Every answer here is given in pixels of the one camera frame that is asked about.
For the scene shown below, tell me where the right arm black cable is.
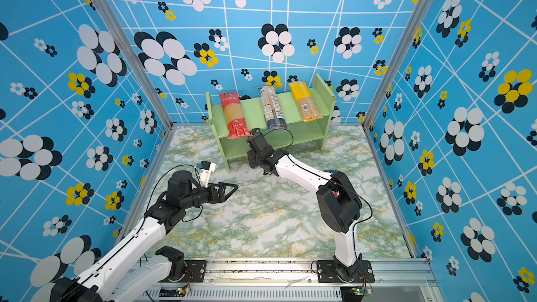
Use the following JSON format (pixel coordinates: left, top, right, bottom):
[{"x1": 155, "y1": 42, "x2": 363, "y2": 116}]
[{"x1": 262, "y1": 127, "x2": 373, "y2": 261}]

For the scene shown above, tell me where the left green circuit board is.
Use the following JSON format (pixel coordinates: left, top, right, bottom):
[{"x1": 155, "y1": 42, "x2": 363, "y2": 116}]
[{"x1": 159, "y1": 286, "x2": 191, "y2": 299}]

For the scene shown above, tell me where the yellow spaghetti package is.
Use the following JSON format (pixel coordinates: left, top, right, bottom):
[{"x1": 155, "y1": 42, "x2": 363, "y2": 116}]
[{"x1": 289, "y1": 81, "x2": 323, "y2": 122}]

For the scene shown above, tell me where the right green circuit board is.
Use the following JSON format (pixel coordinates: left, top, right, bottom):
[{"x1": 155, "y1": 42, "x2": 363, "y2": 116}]
[{"x1": 340, "y1": 287, "x2": 367, "y2": 302}]

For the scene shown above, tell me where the green circuit board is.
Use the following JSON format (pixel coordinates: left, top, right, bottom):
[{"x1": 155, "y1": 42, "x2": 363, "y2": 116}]
[
  {"x1": 340, "y1": 287, "x2": 367, "y2": 302},
  {"x1": 159, "y1": 286, "x2": 191, "y2": 299}
]

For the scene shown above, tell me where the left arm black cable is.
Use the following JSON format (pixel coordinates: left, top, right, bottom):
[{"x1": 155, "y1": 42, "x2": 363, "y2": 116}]
[{"x1": 125, "y1": 164, "x2": 204, "y2": 261}]

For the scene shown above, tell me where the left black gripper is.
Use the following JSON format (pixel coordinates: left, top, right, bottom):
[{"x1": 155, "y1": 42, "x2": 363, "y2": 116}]
[{"x1": 182, "y1": 181, "x2": 239, "y2": 211}]

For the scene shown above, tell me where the clear blue-label spaghetti package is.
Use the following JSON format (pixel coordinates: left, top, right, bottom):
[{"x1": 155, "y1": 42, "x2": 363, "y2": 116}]
[{"x1": 259, "y1": 86, "x2": 288, "y2": 131}]

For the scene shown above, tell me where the red spaghetti package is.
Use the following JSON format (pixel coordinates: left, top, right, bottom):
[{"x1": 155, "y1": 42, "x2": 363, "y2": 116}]
[{"x1": 219, "y1": 92, "x2": 251, "y2": 139}]

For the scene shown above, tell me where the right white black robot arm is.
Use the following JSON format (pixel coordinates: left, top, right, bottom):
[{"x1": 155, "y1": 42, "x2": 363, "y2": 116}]
[{"x1": 247, "y1": 129, "x2": 375, "y2": 283}]

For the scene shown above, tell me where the green two-tier wooden shelf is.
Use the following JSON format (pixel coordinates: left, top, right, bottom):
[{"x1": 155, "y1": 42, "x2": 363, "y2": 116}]
[{"x1": 206, "y1": 74, "x2": 336, "y2": 169}]

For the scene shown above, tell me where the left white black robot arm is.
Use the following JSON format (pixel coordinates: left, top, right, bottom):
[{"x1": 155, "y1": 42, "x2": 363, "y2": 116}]
[{"x1": 42, "y1": 171, "x2": 239, "y2": 301}]

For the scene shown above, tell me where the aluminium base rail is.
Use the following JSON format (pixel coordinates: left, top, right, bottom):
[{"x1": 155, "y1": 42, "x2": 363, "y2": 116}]
[{"x1": 131, "y1": 257, "x2": 443, "y2": 301}]

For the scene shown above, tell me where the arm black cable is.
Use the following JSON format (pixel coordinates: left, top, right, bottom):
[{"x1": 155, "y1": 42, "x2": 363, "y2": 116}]
[
  {"x1": 125, "y1": 164, "x2": 204, "y2": 261},
  {"x1": 262, "y1": 127, "x2": 373, "y2": 261}
]

